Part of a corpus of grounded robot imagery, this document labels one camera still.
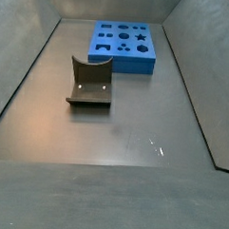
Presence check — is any black curved holder stand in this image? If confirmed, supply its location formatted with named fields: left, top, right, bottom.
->
left=66, top=56, right=113, bottom=105

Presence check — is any blue shape sorter box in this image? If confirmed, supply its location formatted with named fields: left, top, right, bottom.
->
left=87, top=20, right=156, bottom=74

